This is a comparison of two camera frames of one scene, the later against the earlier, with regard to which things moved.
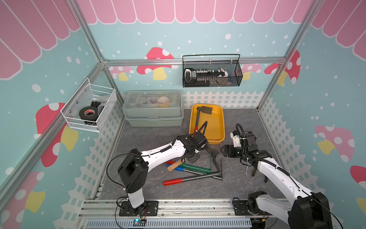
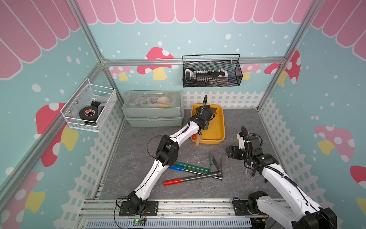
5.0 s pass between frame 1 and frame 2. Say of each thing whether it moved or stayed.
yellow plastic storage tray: stayed
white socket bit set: stayed
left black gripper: moved
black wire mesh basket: stayed
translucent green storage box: stayed
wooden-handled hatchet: moved
